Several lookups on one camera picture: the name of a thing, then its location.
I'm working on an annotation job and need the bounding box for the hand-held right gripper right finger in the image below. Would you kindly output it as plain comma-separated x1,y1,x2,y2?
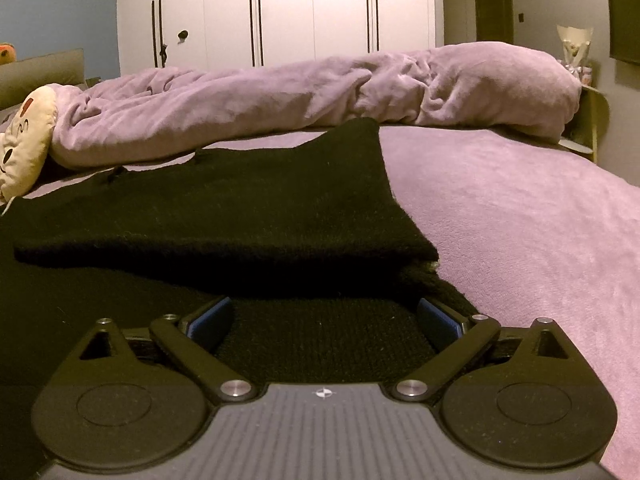
391,297,573,404

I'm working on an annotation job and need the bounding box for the dark doorway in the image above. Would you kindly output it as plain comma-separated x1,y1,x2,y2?
472,0,516,44

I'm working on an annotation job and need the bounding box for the dark wall panel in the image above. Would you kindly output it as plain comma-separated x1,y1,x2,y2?
606,0,640,66

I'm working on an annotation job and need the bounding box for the grey padded headboard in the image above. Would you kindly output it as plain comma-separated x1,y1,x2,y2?
0,48,86,111

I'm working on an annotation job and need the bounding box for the black knit sweater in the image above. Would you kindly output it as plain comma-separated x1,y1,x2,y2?
0,117,483,391

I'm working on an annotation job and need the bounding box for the cream plush face pillow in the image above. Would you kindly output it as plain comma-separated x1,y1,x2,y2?
0,85,55,202

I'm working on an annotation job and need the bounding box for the white wrapped bouquet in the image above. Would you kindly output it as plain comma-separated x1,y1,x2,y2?
556,24,596,86

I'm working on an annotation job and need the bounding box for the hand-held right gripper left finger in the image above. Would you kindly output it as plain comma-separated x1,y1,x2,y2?
75,296,259,404

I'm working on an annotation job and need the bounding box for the white wardrobe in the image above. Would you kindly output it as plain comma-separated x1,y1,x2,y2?
116,0,446,69

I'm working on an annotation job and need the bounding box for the yellow-green side table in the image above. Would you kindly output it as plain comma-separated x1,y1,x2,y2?
559,84,612,164

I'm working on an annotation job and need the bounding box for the purple fleece blanket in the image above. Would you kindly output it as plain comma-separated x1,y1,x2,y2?
47,42,583,171

